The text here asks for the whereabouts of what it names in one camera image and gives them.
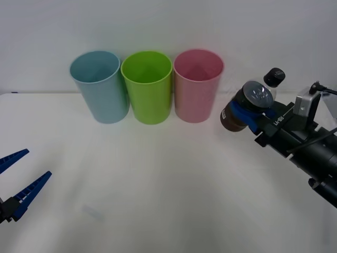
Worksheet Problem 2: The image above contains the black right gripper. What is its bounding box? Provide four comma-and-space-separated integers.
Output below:
229, 101, 321, 160

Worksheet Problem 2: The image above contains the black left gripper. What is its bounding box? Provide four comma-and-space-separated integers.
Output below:
0, 149, 53, 225

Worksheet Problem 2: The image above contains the dark bottle with black cap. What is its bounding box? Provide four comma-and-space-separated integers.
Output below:
220, 67, 286, 132

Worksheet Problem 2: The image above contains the pink plastic bin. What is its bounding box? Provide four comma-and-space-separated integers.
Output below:
173, 48, 225, 124

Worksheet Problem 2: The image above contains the green plastic bin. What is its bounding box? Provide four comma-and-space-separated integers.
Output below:
120, 51, 174, 125

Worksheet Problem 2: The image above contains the pale blue plastic bin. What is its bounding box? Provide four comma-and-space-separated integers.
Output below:
69, 50, 130, 125

